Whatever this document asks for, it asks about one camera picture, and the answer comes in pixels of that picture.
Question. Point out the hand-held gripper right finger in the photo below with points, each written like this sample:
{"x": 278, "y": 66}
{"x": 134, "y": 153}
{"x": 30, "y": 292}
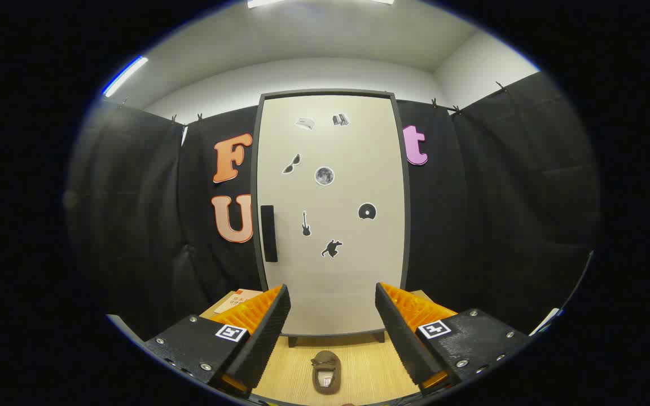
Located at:
{"x": 401, "y": 338}

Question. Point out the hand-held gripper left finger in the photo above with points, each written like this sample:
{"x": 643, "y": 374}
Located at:
{"x": 266, "y": 344}

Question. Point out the brown fuzzy shoe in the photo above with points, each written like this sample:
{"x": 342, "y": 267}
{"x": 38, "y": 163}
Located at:
{"x": 326, "y": 375}

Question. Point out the white shoe cabinet door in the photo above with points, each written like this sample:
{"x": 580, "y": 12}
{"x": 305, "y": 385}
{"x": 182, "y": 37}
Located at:
{"x": 347, "y": 282}

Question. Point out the dark grey shoe cabinet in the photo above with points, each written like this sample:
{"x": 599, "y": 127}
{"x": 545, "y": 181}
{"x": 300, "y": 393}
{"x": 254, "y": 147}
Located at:
{"x": 255, "y": 169}

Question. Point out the stack of books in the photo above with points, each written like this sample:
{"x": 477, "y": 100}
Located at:
{"x": 235, "y": 301}

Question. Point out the white side table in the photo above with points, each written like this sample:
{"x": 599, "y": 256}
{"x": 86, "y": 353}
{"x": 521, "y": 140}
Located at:
{"x": 546, "y": 322}

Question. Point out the black backdrop cloth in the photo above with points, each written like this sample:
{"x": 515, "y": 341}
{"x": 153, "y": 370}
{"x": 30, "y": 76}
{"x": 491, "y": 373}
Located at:
{"x": 471, "y": 197}

